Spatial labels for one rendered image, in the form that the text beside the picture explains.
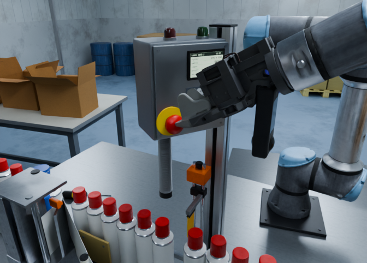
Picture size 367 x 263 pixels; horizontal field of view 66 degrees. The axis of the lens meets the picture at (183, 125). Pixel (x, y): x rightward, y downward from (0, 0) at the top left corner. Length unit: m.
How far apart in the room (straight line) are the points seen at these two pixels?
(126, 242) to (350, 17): 0.64
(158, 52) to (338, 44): 0.28
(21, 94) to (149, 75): 2.11
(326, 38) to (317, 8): 6.66
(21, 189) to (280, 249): 0.76
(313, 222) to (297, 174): 0.19
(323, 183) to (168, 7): 6.72
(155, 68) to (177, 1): 6.85
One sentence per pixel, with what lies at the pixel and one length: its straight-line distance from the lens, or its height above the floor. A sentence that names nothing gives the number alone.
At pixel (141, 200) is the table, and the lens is 1.17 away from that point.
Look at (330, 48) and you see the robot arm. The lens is 0.39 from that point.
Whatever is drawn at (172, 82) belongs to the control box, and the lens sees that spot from 0.54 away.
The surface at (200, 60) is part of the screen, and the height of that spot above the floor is 1.44.
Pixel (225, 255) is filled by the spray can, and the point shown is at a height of 1.05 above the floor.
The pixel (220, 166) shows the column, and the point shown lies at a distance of 0.68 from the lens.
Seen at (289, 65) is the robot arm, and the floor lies 1.46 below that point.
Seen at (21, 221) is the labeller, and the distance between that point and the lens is 0.79.
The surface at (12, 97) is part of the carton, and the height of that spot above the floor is 0.87.
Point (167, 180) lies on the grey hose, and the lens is 0.73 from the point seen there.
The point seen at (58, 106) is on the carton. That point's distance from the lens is 2.30.
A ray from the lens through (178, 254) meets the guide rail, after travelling 0.78.
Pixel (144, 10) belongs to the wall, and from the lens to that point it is 7.66.
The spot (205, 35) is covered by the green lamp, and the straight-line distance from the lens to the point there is 0.58.
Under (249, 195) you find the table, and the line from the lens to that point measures 1.21.
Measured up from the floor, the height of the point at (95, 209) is 1.05.
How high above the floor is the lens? 1.53
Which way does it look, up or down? 22 degrees down
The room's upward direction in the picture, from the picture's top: straight up
